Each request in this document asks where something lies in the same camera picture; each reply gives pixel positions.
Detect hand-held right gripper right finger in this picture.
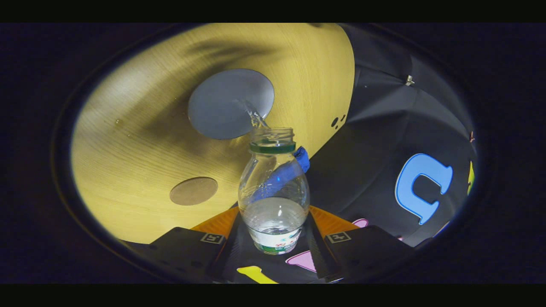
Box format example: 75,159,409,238
308,206,416,282

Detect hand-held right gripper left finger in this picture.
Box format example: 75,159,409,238
122,206,246,283

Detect clear plastic water bottle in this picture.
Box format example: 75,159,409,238
238,127,310,255

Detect round brown coaster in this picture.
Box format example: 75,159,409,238
170,177,218,206

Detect small ceramic teacup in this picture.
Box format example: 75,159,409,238
188,68,275,140

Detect blue towel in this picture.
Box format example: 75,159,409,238
250,146,311,203

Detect black backdrop cloth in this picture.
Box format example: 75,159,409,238
222,23,478,284

